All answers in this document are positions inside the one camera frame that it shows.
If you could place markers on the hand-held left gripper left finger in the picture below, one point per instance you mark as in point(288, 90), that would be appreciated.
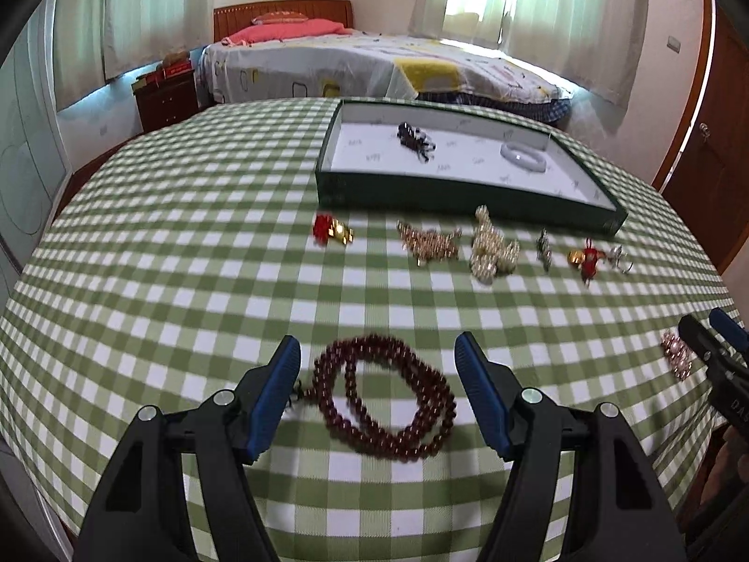
point(275, 398)

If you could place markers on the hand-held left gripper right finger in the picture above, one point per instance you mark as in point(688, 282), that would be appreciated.
point(480, 386)

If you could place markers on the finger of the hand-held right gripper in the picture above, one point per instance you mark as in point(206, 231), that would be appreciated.
point(731, 331)
point(702, 339)

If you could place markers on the red knot tassel charm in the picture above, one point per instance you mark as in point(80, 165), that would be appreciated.
point(588, 260)

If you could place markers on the silver green brooch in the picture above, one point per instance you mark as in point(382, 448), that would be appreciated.
point(544, 249)

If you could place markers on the red and gold charm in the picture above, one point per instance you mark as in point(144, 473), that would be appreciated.
point(329, 228)

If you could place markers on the dark green tray box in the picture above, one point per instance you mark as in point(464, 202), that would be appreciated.
point(327, 187)

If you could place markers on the green checked tablecloth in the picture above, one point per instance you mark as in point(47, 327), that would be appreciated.
point(205, 246)

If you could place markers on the brown wooden door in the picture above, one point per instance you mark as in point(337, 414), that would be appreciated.
point(711, 146)

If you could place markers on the white jade bangle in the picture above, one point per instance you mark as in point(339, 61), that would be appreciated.
point(508, 154)

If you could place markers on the dark wooden nightstand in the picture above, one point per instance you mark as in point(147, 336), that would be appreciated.
point(167, 102)

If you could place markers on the bed with patterned quilt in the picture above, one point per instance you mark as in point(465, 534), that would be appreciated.
point(351, 64)

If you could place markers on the red box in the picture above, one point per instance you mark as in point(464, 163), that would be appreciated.
point(176, 70)

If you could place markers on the frosted glass wardrobe door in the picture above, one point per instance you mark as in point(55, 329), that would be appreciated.
point(29, 158)

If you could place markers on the sheer white curtain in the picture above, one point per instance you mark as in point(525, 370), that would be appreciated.
point(556, 11)
point(146, 11)

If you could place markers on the pink blanket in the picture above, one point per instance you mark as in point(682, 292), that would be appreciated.
point(292, 29)

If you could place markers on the orange pillow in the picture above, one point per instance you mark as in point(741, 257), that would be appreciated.
point(279, 16)

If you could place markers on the wooden headboard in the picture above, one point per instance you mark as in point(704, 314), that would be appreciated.
point(327, 11)

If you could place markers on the wall switch plate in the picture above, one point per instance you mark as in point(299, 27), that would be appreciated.
point(674, 43)

